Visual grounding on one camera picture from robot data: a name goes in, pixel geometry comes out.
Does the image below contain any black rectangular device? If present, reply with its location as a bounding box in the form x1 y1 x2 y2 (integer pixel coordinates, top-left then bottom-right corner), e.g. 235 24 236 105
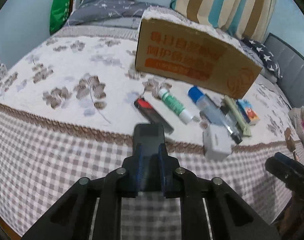
133 124 165 157

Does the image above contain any white power adapter box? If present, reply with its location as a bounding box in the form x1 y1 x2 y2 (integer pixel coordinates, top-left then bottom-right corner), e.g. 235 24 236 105
203 124 233 161

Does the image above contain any blue cap clear bottle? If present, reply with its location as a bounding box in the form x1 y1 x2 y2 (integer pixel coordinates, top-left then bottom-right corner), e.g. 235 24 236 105
188 86 230 126

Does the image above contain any pink white plush item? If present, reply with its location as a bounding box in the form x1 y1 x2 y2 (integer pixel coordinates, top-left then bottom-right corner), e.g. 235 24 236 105
288 106 304 145

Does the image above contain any white green tube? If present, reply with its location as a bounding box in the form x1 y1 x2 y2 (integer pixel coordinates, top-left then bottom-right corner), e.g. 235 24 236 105
158 88 194 124

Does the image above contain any red black lighter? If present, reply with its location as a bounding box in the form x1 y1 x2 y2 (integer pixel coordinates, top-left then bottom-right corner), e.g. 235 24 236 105
134 98 174 134

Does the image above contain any green tissue packet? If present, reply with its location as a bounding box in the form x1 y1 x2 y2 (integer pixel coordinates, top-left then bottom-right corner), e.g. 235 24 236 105
224 95 252 137

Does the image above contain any black pen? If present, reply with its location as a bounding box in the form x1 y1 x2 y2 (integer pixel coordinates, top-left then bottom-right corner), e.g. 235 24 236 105
220 105 242 145

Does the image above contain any blue orange cartoon carton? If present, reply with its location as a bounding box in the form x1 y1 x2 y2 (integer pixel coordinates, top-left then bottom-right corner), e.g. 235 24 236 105
236 99 260 125

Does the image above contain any grey padded headboard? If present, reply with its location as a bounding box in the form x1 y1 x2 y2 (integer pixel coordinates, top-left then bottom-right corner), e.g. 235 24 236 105
264 33 304 108

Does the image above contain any navy star pillow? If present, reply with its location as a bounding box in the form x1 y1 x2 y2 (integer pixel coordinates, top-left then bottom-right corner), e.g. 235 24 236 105
241 38 282 79

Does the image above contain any brown cardboard box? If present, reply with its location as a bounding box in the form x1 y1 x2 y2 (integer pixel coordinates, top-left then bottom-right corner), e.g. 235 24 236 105
135 7 261 99

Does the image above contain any grey blue patterned quilt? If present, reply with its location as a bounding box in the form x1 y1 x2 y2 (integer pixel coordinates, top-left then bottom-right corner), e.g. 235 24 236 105
64 0 173 30

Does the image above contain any right striped pillow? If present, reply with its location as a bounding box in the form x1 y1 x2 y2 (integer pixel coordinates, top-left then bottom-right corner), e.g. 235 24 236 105
170 0 276 41

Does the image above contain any green shopping bag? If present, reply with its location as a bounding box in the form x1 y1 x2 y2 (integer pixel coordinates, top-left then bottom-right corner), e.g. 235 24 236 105
49 0 70 35

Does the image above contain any white plug on cable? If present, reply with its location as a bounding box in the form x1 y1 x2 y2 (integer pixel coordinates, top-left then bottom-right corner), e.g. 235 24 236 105
0 63 8 79

